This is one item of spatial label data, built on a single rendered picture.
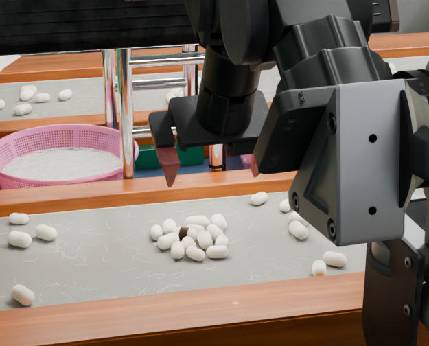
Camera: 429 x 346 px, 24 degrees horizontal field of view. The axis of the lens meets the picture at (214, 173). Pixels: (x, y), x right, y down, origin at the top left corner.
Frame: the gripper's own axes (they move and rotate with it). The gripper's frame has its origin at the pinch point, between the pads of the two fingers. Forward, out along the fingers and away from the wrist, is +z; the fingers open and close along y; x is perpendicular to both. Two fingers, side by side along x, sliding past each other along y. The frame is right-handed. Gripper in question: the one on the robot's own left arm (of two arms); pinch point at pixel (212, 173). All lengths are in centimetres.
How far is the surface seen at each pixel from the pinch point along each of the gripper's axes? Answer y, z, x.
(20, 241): 18.8, 38.4, -22.1
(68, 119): 5, 58, -64
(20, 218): 18, 42, -29
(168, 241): -2.0, 35.5, -16.6
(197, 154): -18, 61, -54
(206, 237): -7.5, 34.5, -15.9
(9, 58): 12, 78, -102
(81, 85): -2, 73, -87
